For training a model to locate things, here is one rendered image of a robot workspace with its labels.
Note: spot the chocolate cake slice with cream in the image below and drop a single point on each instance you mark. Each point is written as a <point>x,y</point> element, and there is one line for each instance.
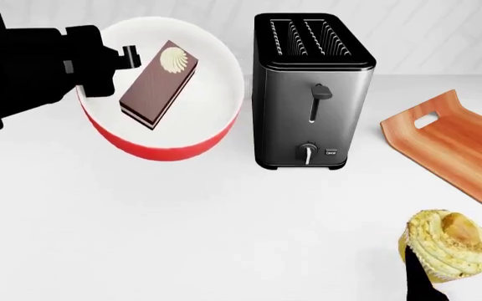
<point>157,87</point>

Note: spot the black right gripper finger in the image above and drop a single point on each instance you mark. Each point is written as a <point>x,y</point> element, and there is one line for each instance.
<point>418,282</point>

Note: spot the yellow frosted cupcake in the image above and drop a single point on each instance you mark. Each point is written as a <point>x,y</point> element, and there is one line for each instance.
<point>446,244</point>

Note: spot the red bowl with white inside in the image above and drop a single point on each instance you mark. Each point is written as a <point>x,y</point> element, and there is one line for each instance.
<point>207,103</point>

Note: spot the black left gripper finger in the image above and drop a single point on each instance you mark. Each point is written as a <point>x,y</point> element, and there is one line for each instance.
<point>131,57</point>

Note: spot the black and steel toaster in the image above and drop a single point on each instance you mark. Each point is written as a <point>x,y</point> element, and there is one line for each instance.
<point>308,103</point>

